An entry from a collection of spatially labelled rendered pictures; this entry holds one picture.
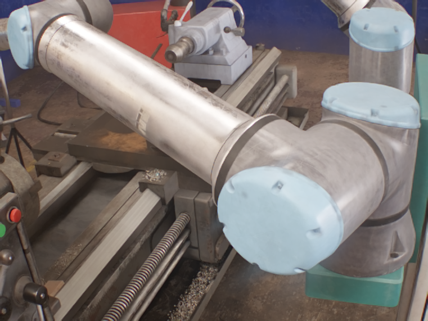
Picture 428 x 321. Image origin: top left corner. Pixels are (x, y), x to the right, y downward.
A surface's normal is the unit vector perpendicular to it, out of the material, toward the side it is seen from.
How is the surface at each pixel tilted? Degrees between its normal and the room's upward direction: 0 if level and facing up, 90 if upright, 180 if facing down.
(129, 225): 36
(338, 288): 90
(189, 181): 90
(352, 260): 70
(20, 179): 57
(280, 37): 90
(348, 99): 5
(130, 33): 90
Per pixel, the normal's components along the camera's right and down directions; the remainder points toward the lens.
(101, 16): 0.90, 0.04
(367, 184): 0.66, -0.05
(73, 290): 0.49, -0.64
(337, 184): 0.49, -0.39
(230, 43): 0.82, -0.25
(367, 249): -0.11, 0.16
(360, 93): 0.00, -0.90
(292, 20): -0.37, 0.47
